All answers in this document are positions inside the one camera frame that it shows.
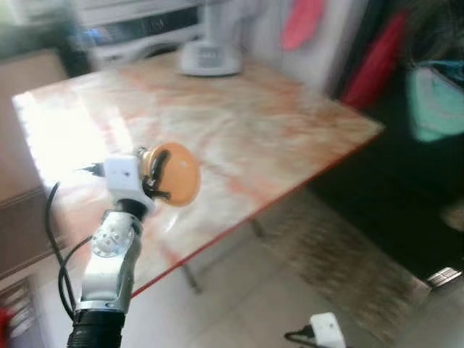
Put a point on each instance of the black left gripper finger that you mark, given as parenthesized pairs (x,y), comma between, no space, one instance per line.
(161,167)

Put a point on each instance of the round orange lidded container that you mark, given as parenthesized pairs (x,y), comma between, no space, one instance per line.
(183,174)

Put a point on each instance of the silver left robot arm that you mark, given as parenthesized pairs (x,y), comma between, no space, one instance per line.
(112,250)

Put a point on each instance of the grey metal table leg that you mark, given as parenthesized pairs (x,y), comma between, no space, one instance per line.
(191,279)
(257,228)

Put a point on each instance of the white fan base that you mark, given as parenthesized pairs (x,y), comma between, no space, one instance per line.
(210,54)

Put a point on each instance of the white washing machine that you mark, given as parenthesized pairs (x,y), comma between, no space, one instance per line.
(138,36)

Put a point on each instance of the teal plastic bag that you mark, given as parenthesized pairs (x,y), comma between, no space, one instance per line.
(435,101)

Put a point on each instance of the pink hanging cloth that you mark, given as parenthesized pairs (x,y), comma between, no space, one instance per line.
(301,25)

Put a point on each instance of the brown woven floor mat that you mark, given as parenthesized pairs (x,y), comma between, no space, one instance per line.
(341,268)

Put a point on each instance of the red hanging bag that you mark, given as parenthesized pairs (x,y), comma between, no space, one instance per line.
(377,65)

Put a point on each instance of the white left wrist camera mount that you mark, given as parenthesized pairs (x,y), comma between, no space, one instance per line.
(123,174)

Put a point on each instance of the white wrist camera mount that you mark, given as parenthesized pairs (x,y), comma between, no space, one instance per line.
(328,332)
(123,174)

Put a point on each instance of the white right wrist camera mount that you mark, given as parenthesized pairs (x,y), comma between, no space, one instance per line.
(328,332)

